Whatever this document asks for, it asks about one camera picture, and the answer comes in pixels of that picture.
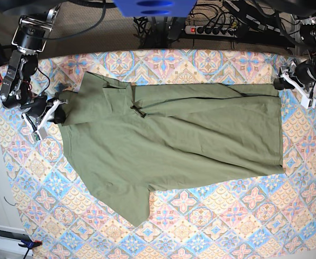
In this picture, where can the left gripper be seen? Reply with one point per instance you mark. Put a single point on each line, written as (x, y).
(301, 77)

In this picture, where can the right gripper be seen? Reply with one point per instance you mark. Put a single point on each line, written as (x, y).
(42, 110)

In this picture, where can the olive green t-shirt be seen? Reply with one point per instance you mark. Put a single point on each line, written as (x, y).
(126, 141)

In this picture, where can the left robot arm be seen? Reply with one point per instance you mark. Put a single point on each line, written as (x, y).
(305, 13)

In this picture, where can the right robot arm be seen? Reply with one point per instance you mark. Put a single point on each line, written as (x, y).
(36, 21)

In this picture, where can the patterned tile tablecloth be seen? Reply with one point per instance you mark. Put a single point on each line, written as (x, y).
(253, 218)

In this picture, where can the blue orange clamp lower left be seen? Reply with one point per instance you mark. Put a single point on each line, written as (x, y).
(29, 244)

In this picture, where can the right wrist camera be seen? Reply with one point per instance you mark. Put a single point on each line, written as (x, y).
(39, 134)

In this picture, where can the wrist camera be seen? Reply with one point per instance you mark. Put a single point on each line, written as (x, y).
(39, 134)
(307, 102)

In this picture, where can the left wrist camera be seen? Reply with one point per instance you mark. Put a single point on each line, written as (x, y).
(307, 102)

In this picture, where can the power strip with red switch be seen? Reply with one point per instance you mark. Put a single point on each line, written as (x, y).
(209, 31)

